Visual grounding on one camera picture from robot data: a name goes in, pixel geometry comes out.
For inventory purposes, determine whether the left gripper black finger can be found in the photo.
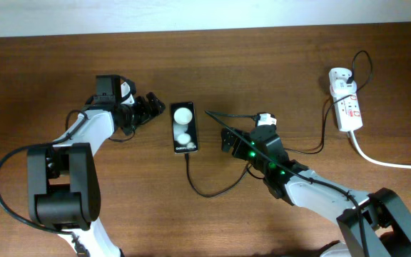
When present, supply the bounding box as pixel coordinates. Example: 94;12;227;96
146;92;166;116
136;96;152;125

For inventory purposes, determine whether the black Galaxy flip phone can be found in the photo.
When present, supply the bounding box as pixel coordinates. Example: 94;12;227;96
170;101;199;154

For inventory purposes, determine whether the black USB charging cable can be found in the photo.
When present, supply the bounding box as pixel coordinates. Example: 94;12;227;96
183;49;374;198

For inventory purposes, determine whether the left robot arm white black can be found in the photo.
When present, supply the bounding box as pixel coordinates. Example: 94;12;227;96
27;75;166;256

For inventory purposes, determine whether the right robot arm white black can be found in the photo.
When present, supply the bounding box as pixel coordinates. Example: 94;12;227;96
220;125;411;256

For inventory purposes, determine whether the white USB charger adapter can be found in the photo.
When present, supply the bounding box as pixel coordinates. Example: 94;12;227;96
328;67;357;97

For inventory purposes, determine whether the white power strip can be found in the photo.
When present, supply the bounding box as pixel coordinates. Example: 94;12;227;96
331;92;363;132

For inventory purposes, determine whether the white power strip cord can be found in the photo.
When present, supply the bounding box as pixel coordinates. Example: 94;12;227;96
347;130;411;172

